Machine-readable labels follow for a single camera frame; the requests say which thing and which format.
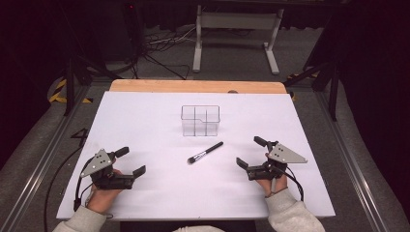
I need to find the wooden board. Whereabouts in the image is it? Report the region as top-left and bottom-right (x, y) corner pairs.
(108, 78), (288, 95)

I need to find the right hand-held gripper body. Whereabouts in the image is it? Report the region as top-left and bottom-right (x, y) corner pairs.
(246, 140), (308, 182)

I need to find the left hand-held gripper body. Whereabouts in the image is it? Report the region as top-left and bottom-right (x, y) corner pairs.
(79, 148), (135, 191)

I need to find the person's right hand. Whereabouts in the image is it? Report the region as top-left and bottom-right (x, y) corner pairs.
(255, 153), (289, 198)

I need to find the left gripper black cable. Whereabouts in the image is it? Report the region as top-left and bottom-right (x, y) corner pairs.
(73, 157), (96, 213)

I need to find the yellow black floor tape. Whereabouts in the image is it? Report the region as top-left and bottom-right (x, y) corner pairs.
(47, 77), (95, 104)

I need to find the person's left hand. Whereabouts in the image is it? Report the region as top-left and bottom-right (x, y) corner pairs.
(86, 168), (126, 216)

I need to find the black makeup brush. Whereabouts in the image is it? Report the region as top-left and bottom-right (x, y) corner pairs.
(187, 140), (224, 165)

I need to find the white table mat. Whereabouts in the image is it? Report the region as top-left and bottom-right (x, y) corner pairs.
(55, 91), (337, 222)

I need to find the long black floor cable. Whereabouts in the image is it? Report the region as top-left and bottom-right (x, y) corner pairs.
(43, 146), (84, 232)

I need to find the clear plastic organizer box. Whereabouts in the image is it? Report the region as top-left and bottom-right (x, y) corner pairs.
(180, 104), (221, 137)

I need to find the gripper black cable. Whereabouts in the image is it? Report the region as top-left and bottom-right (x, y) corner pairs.
(279, 165), (305, 203)
(73, 157), (96, 213)

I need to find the bundle of floor cables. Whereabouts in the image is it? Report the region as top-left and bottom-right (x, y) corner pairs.
(138, 25), (198, 81)

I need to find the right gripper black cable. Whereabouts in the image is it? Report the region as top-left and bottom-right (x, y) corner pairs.
(279, 165), (305, 203)

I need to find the black equipment tower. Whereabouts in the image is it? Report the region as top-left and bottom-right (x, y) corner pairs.
(123, 1), (145, 64)

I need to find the white metal stand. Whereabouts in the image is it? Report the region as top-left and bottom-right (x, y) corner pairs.
(191, 4), (285, 76)

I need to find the aluminium floor rail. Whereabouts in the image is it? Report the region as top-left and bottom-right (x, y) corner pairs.
(0, 84), (95, 232)
(315, 91), (394, 232)

